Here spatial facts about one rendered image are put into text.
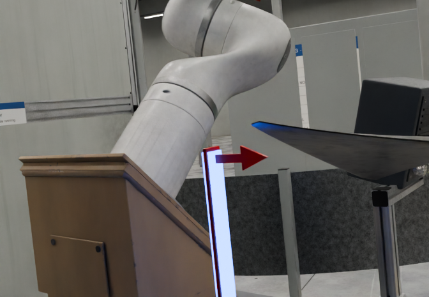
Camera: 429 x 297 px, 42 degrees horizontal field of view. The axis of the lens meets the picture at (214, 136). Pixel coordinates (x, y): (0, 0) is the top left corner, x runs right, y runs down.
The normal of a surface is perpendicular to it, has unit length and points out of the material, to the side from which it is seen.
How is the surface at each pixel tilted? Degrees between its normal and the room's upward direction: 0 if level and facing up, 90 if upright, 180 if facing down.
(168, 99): 54
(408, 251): 90
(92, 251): 90
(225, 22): 79
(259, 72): 137
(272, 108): 90
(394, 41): 90
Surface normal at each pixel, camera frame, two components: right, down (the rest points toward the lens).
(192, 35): -0.32, 0.45
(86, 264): -0.66, 0.11
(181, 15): -0.34, 0.18
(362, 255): -0.04, 0.06
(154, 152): 0.27, -0.40
